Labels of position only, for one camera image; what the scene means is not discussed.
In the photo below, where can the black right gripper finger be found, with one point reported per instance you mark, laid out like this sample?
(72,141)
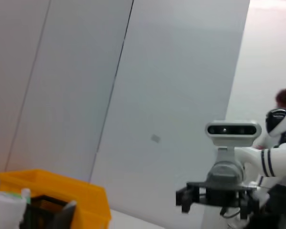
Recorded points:
(249,205)
(184,198)

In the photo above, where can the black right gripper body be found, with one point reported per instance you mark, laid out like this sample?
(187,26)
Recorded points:
(219,193)

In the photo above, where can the clear green label water bottle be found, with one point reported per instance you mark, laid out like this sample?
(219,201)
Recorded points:
(4,207)

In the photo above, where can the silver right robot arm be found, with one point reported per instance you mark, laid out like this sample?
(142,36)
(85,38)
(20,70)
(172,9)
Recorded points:
(276,159)

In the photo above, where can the black mesh pen holder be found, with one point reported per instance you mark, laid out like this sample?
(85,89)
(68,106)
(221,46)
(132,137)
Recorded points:
(45,212)

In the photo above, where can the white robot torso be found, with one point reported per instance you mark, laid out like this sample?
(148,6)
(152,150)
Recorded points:
(267,140)

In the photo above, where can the white black robot head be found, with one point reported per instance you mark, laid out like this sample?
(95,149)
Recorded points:
(280,121)

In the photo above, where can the yellow plastic bin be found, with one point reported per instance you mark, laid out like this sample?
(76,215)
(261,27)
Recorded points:
(85,198)

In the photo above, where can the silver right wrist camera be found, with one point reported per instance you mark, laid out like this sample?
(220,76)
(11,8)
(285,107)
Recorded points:
(233,131)

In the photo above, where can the small grey wall plate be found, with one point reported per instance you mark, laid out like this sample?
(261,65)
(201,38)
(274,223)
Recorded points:
(155,138)

